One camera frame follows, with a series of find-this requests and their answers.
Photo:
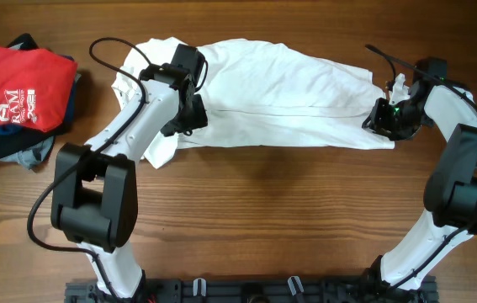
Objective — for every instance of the grey folded garment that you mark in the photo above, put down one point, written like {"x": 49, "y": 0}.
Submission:
{"x": 32, "y": 156}

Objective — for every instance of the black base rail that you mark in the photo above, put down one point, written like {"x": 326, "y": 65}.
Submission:
{"x": 332, "y": 290}

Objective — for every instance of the white t-shirt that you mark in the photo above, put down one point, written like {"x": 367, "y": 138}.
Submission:
{"x": 257, "y": 93}

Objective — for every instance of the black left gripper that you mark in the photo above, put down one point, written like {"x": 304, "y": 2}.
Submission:
{"x": 193, "y": 116}

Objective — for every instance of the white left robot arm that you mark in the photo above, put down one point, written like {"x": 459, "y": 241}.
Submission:
{"x": 95, "y": 201}

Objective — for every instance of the black folded garment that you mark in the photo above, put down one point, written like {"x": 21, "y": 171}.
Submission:
{"x": 26, "y": 137}

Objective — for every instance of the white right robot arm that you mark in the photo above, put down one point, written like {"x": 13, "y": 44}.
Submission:
{"x": 449, "y": 217}

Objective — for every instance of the red folded t-shirt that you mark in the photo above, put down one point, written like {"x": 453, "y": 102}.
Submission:
{"x": 35, "y": 87}

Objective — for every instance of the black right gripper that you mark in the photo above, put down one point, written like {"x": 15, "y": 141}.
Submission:
{"x": 379, "y": 119}

